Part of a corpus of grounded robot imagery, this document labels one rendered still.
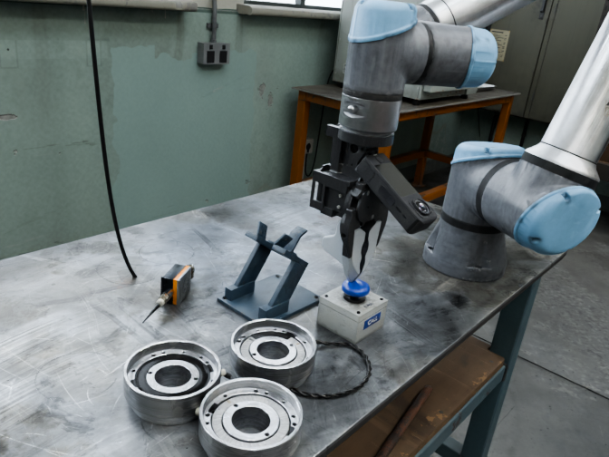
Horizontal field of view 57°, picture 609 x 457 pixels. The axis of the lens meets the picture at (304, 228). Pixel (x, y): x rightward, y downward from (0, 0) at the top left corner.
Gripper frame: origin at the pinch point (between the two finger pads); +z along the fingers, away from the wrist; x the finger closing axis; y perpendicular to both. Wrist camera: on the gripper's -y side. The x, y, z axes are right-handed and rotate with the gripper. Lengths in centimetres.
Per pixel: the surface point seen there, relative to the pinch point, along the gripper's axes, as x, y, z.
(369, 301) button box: -0.9, -2.1, 3.7
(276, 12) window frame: -140, 152, -25
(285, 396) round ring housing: 21.5, -7.0, 4.9
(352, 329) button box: 3.5, -2.9, 6.1
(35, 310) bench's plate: 31.1, 30.2, 8.3
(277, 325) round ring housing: 12.1, 3.2, 4.8
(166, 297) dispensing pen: 18.2, 18.8, 5.8
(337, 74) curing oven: -184, 147, 3
